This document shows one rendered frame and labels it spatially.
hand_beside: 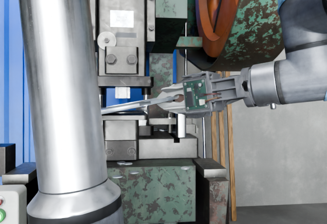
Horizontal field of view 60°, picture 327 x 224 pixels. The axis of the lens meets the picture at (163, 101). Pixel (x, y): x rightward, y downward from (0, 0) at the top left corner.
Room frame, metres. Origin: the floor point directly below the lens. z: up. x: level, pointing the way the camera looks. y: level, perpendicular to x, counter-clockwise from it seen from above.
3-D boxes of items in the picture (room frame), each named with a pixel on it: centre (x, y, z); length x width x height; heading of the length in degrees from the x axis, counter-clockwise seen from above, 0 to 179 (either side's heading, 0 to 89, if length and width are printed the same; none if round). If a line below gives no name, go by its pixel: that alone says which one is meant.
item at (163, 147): (0.95, 0.14, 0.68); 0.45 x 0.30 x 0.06; 96
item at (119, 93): (0.94, 0.14, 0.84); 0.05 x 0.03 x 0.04; 96
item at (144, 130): (0.96, 0.14, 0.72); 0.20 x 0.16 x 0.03; 96
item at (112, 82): (0.96, 0.14, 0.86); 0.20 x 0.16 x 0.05; 96
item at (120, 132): (0.78, 0.12, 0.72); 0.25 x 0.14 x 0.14; 6
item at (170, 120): (0.97, -0.03, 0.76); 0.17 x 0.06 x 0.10; 96
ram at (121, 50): (0.91, 0.13, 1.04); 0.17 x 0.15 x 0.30; 6
